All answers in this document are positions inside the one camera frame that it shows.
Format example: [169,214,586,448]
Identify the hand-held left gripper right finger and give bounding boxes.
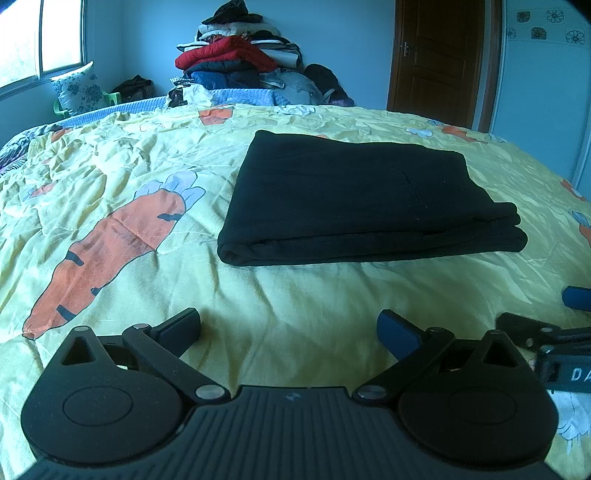
[352,309,525,408]

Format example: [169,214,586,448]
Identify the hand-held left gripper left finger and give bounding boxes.
[60,308,230,408]

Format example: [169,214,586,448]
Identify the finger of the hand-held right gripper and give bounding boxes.
[496,312,591,350]
[562,285,591,313]

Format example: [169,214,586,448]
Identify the black pants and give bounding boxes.
[217,130,529,267]

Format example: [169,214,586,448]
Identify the yellow carrot-print blanket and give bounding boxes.
[0,103,591,480]

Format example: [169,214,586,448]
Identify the blue quilted bed sheet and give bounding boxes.
[54,88,283,131]

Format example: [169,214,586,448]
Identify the white wardrobe with flower stickers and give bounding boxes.
[488,0,591,188]

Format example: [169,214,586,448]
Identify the green plastic chair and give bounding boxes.
[52,90,122,117]

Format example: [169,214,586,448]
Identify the dark duffel bag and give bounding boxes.
[112,75,155,101]

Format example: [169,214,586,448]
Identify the dark backpack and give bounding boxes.
[303,63,355,107]

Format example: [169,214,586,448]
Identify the floral white pillow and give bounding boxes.
[49,61,105,117]

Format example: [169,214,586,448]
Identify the pile of folded clothes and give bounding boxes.
[166,0,324,110]

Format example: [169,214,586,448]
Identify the brown wooden door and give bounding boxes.
[386,0,503,131]

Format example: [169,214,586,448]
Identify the window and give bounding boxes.
[0,0,89,95]

